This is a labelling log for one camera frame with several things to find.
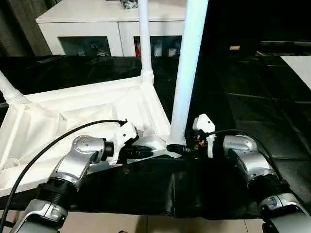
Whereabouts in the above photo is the white plastic table top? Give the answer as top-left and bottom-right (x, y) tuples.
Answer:
(0, 72), (188, 195)

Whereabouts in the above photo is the black mat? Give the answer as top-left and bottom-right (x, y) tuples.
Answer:
(0, 54), (311, 219)

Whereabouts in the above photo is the white side table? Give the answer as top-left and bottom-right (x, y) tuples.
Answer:
(279, 55), (311, 91)

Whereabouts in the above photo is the black box with yellow label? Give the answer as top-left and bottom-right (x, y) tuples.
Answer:
(187, 0), (311, 58)

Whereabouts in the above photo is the white cabinet with glass doors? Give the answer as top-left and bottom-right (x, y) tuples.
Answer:
(35, 0), (188, 58)

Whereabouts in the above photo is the grey curtain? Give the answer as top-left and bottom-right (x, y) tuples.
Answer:
(0, 0), (53, 58)

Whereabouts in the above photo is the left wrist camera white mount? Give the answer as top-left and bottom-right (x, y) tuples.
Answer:
(108, 120), (139, 167)

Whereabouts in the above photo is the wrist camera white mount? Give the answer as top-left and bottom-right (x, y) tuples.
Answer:
(192, 113), (216, 159)
(108, 120), (139, 167)

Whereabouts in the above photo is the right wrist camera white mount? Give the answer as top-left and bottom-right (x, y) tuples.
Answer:
(192, 113), (216, 159)

